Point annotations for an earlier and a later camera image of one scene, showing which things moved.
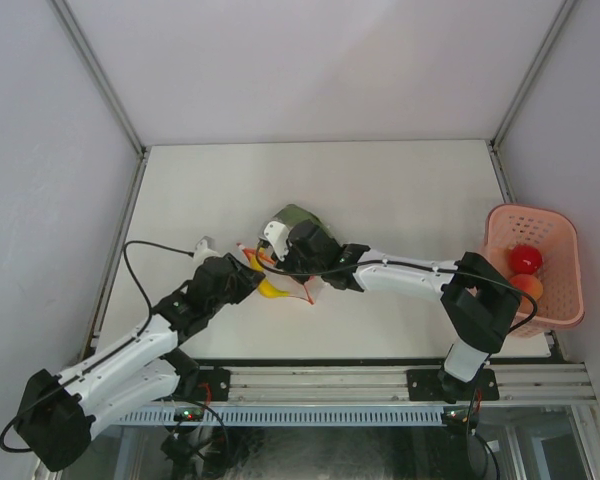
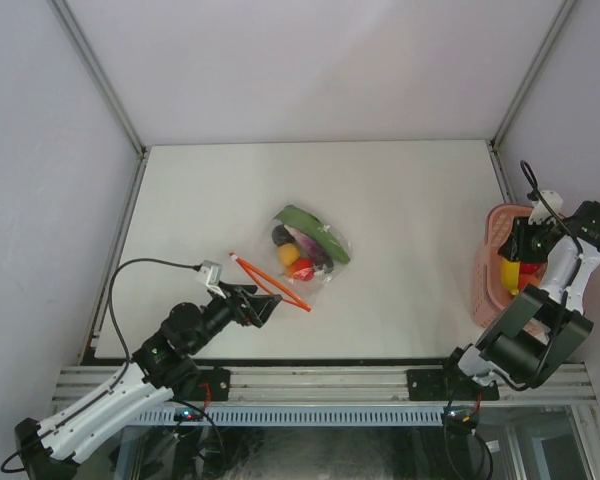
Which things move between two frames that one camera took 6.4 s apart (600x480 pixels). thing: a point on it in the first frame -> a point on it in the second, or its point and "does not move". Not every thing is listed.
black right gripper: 285,264 -> 515,248
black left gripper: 246,278 -> 257,306
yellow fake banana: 270,291 -> 510,273
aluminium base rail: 554,384 does not move
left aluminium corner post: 90,60 does not move
